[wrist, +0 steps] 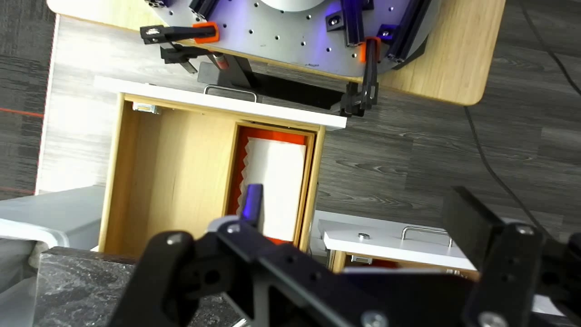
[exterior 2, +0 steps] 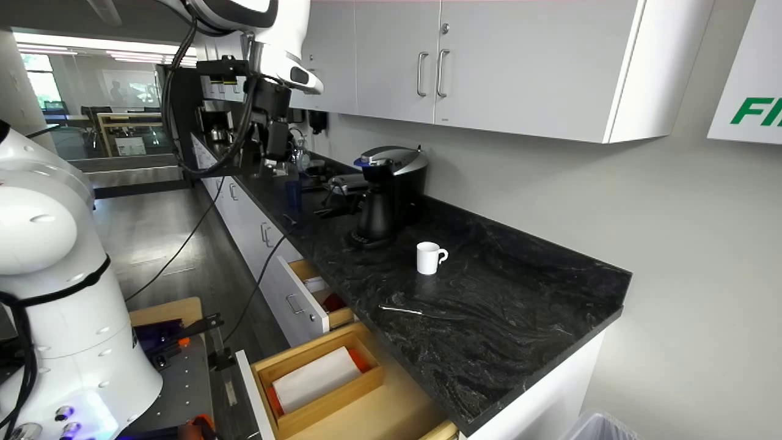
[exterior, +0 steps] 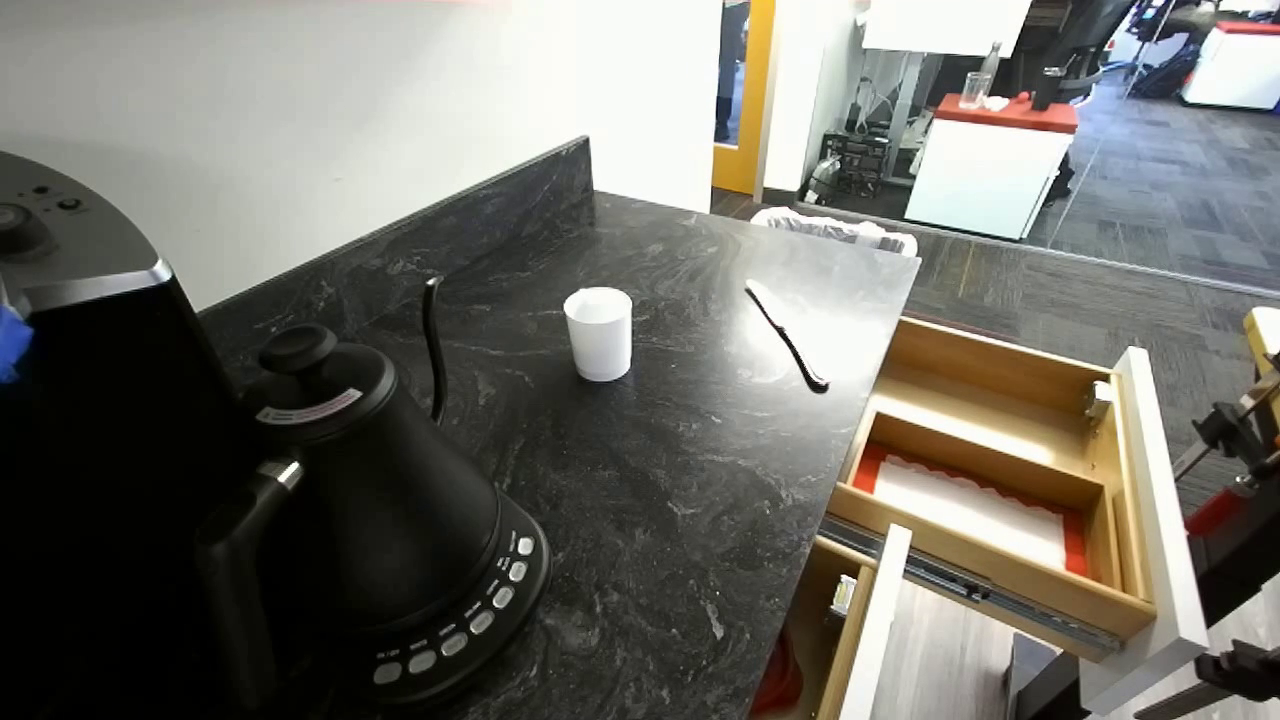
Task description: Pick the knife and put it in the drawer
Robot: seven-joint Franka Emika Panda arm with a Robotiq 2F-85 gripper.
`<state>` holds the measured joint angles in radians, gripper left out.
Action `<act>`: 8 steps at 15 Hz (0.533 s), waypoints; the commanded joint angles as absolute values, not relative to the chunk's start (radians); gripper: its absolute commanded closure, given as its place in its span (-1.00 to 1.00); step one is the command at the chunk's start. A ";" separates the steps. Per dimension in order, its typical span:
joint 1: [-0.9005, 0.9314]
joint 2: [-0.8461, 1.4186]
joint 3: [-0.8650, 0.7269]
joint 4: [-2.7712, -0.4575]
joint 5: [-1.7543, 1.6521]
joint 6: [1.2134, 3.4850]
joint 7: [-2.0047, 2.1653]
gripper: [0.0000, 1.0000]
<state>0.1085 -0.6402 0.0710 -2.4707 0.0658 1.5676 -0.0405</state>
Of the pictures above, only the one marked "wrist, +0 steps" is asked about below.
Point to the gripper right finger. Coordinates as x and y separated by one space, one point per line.
508 272

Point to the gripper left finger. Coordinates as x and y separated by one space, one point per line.
163 272

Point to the wide wooden drawer white front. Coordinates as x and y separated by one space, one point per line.
181 172

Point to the narrow wooden drawer white front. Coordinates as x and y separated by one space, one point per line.
390 245

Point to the grey white container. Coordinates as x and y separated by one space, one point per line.
50 209

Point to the white paper napkin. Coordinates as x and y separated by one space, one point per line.
281 181

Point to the black clamp with red tip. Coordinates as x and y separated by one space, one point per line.
181 54

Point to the black orange clamp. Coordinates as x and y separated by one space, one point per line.
181 32
370 77

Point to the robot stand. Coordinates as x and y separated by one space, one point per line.
281 36

